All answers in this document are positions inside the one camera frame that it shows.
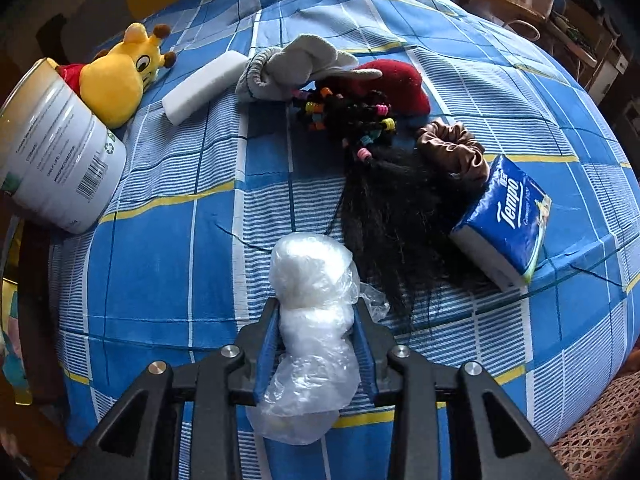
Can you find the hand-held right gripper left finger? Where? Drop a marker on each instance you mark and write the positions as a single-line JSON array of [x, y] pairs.
[[265, 352]]

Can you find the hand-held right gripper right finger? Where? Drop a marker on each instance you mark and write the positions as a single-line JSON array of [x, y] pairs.
[[369, 370]]

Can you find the clear bag of white cotton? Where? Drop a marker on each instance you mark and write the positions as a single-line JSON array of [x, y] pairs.
[[310, 270]]

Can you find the black braided beaded hairpiece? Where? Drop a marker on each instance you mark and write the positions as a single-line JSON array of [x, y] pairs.
[[395, 210]]

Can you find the red fuzzy sock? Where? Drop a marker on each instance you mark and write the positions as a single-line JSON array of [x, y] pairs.
[[400, 85]]

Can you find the blue plaid blanket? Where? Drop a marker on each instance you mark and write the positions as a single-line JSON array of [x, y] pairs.
[[175, 260]]

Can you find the blue tissue pack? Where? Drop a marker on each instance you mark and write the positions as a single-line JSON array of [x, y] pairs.
[[500, 220]]

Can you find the brown satin scrunchie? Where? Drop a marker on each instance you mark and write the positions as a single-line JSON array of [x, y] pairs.
[[450, 150]]

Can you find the wicker chair seat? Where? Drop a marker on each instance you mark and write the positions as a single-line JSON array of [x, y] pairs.
[[600, 435]]

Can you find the pink fuzzy sock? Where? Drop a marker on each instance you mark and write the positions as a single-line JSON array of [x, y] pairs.
[[9, 335]]

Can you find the white foam block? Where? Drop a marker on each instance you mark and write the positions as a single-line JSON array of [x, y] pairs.
[[205, 85]]

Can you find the white metal can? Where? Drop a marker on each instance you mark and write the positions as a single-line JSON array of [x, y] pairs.
[[55, 150]]

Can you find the yellow plush toy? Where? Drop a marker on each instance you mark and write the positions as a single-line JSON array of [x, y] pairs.
[[115, 85]]

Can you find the wooden shelf unit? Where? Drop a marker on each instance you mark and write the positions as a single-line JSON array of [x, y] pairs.
[[575, 25]]

